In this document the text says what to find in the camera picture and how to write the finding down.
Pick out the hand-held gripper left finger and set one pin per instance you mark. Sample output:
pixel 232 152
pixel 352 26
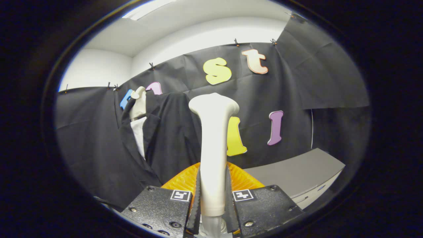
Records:
pixel 158 208

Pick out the white garment steamer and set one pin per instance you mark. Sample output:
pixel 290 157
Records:
pixel 213 148

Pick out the black suit jacket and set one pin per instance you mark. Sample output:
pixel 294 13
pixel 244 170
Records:
pixel 175 138

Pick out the black backdrop cloth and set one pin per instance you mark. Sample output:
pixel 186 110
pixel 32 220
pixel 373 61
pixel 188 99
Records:
pixel 82 132

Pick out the cream clothes hanger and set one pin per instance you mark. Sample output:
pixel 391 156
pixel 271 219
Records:
pixel 138 104

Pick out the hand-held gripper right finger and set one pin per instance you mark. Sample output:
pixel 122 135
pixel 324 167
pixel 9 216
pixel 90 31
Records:
pixel 264 206

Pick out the grey cabinet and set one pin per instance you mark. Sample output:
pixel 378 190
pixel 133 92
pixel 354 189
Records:
pixel 297 172

